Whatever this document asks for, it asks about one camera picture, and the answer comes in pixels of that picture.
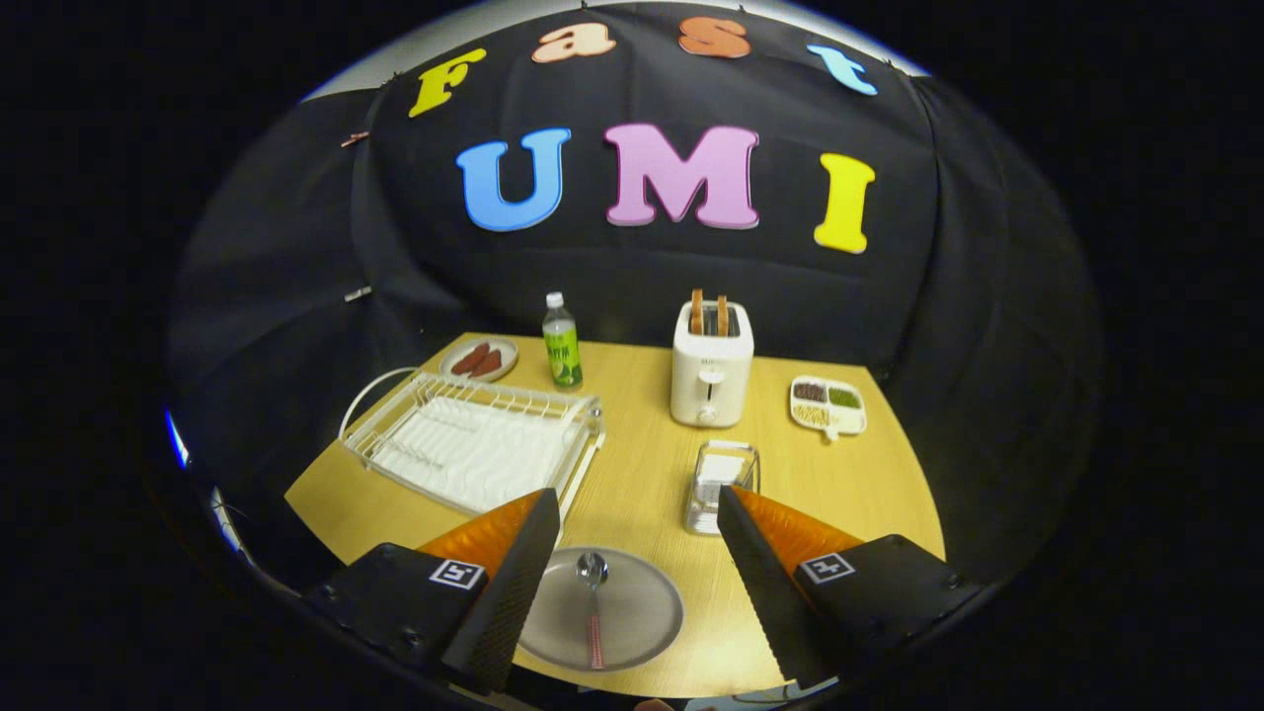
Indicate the toast slice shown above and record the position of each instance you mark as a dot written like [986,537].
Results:
[697,311]
[723,316]

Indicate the green label water bottle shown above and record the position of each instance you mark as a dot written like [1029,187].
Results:
[562,346]

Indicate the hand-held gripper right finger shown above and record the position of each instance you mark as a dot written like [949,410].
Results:
[760,583]

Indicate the white toaster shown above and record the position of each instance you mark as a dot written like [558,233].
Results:
[711,370]

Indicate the red meat piece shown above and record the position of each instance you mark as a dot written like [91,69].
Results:
[469,358]
[489,363]

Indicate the black backdrop cloth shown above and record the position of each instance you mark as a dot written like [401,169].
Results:
[632,276]

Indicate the small beige plate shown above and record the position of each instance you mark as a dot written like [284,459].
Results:
[506,354]

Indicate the divided white snack dish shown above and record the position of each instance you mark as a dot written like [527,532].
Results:
[828,405]

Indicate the white round plate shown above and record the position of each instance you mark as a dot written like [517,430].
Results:
[642,612]

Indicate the red clip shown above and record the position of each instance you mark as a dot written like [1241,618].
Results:
[354,138]

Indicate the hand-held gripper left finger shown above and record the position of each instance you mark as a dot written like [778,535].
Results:
[513,583]

